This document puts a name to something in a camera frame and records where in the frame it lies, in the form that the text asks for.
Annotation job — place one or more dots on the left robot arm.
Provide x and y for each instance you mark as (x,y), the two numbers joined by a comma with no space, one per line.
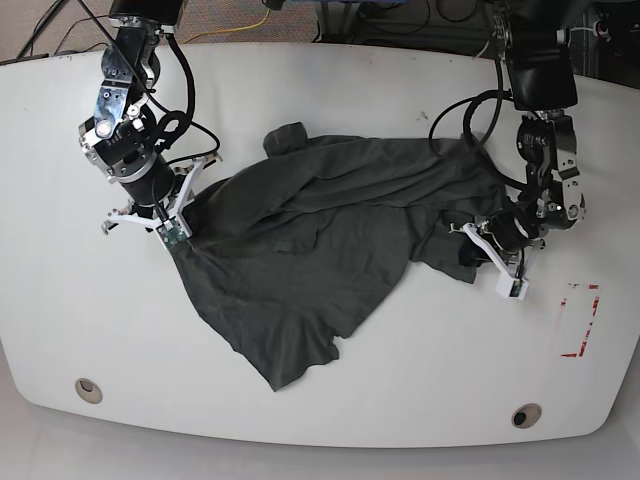
(530,48)

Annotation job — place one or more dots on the table cable grommet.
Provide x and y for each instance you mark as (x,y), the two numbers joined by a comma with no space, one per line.
(526,416)
(88,391)

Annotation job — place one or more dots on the right table cable grommet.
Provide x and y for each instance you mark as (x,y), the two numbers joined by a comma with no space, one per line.
(526,416)

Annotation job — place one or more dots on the left table cable grommet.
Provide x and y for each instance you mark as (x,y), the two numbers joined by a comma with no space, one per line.
(88,391)

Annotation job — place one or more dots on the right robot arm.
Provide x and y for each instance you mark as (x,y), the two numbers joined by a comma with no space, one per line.
(124,138)

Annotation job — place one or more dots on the dark grey t-shirt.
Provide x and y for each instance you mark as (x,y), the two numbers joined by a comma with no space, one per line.
(299,249)

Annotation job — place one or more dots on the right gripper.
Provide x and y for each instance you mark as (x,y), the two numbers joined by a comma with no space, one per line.
(151,185)

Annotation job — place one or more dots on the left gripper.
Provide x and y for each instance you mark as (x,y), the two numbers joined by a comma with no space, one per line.
(508,235)

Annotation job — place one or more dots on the red tape rectangle marking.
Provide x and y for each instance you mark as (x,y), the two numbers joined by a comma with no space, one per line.
(578,313)

